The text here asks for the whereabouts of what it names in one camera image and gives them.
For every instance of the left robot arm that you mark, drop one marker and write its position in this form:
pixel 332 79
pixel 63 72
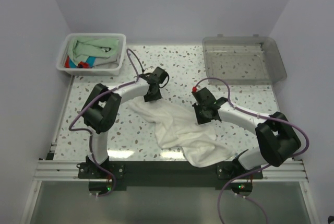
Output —
pixel 101 108

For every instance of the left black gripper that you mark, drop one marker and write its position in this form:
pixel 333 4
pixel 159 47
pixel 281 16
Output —
pixel 157 96

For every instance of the clear grey plastic bin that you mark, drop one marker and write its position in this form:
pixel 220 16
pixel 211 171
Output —
pixel 251 60

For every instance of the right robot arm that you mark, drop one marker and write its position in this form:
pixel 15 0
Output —
pixel 277 140

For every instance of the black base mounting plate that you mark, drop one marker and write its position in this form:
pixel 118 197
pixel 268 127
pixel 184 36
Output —
pixel 119 175

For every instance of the colourful striped towel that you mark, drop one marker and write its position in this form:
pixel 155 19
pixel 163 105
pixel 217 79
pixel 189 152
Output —
pixel 89 63

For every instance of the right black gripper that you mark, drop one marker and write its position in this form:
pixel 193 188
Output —
pixel 200 120

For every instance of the white plastic basket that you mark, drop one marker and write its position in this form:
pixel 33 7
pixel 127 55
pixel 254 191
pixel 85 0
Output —
pixel 108 69

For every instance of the mint green towel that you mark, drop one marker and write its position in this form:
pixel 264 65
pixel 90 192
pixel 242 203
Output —
pixel 104 49

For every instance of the aluminium frame rail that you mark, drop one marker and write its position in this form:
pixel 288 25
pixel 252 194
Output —
pixel 58 167

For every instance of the white towel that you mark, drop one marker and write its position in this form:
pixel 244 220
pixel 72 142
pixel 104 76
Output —
pixel 176 126

